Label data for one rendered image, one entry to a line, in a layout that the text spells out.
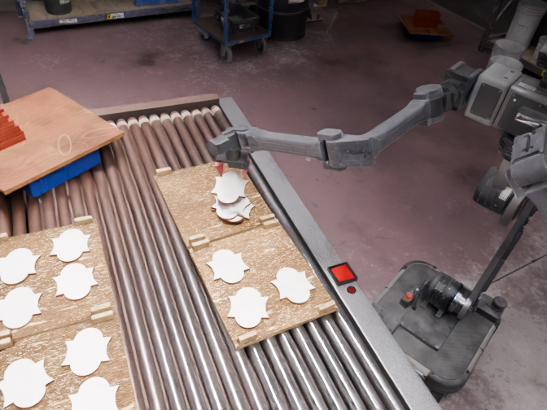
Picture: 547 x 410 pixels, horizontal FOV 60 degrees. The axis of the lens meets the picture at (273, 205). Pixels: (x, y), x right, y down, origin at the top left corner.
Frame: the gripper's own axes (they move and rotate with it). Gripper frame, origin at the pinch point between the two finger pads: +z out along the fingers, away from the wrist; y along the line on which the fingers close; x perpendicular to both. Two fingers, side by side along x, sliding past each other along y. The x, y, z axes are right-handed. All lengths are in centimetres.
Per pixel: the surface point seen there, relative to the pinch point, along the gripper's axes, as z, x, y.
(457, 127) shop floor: 109, 235, 155
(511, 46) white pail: 79, 351, 217
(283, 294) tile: 10.5, -41.5, 24.3
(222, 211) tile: 8.1, -10.6, -1.6
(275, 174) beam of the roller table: 14.0, 21.4, 14.3
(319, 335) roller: 13, -53, 37
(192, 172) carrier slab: 11.4, 12.2, -18.6
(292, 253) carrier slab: 11.7, -22.9, 25.5
